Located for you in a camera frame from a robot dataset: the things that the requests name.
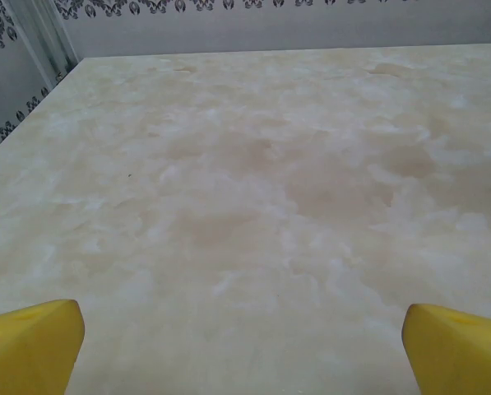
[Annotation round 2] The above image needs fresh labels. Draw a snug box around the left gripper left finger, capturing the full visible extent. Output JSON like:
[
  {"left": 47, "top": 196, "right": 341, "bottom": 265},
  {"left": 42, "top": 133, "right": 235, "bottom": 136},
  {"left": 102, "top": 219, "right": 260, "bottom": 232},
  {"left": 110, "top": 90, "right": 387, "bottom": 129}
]
[{"left": 0, "top": 299, "right": 86, "bottom": 395}]

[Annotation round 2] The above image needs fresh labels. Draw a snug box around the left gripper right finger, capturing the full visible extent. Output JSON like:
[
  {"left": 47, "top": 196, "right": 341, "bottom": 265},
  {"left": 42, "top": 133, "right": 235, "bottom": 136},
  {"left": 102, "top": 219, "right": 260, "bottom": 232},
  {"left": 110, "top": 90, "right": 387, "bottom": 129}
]
[{"left": 401, "top": 303, "right": 491, "bottom": 395}]

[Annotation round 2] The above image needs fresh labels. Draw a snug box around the aluminium frame post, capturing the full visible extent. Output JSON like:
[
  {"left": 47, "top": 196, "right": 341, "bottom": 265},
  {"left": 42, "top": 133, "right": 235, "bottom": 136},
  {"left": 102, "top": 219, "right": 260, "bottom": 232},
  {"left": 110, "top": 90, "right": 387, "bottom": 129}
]
[{"left": 12, "top": 0, "right": 80, "bottom": 90}]

